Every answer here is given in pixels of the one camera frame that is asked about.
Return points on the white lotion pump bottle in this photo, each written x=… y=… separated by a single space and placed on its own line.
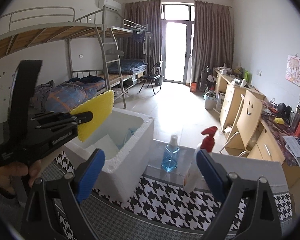
x=193 y=173

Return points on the houndstooth table mat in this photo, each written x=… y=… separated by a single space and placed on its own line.
x=156 y=210

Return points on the yellow mesh sponge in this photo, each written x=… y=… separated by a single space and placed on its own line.
x=97 y=114

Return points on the left brown curtain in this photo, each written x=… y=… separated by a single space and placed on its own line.
x=146 y=41

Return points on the blue liquid spray bottle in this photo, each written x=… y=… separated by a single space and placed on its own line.
x=171 y=155

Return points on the dark blue folded bedding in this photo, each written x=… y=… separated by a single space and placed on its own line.
x=128 y=66

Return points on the pink cartoon wall poster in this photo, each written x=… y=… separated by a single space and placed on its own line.
x=293 y=69

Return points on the right brown curtain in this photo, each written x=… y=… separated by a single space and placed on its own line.
x=213 y=40

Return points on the metal bunk bed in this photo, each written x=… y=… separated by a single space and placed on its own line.
x=67 y=46

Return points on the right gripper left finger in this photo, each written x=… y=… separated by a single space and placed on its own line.
x=85 y=176

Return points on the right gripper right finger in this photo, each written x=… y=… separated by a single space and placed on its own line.
x=218 y=180

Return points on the brown curtain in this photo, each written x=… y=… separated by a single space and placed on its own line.
x=146 y=41
x=213 y=40

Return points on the white wall air conditioner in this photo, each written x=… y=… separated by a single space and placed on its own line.
x=111 y=4

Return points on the white bucket on floor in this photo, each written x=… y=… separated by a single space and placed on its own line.
x=210 y=100

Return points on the wooden smiley face chair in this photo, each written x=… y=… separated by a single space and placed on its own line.
x=246 y=121

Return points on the black folding chair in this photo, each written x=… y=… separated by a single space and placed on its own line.
x=152 y=76

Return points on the glass balcony door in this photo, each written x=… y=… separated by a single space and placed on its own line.
x=177 y=36

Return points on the papers on desk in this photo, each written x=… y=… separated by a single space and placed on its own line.
x=293 y=146

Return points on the blue orange rolled quilt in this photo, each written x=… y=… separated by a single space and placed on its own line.
x=49 y=97

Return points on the yellow object on desk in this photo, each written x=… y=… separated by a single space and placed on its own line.
x=279 y=121

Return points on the white foam box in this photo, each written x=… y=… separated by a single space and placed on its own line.
x=123 y=167

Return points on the blue surgical face mask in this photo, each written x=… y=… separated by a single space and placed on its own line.
x=127 y=136

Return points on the person's left hand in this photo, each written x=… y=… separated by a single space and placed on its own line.
x=18 y=169

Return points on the long wooden desk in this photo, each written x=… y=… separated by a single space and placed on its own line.
x=267 y=142

